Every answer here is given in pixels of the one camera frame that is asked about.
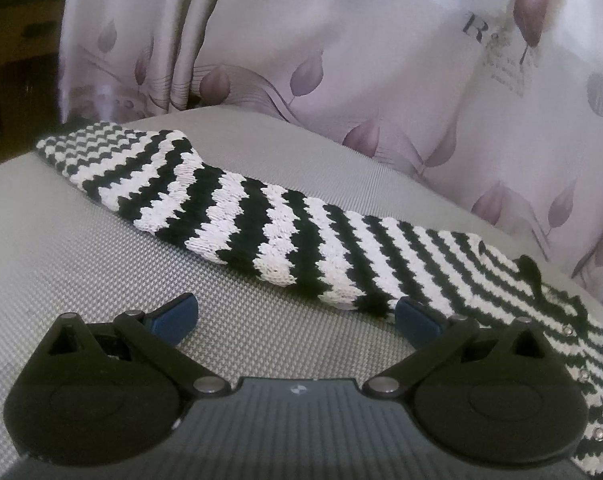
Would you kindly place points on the black white striped knit sweater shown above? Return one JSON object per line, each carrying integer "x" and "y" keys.
{"x": 241, "y": 210}

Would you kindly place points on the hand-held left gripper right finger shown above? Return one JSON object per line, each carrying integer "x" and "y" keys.
{"x": 414, "y": 318}

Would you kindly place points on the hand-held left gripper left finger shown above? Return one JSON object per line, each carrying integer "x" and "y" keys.
{"x": 175, "y": 319}

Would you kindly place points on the leaf print curtain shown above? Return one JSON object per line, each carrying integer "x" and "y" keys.
{"x": 381, "y": 60}

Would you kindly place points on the dark wooden cabinet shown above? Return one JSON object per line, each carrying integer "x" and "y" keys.
{"x": 21, "y": 40}

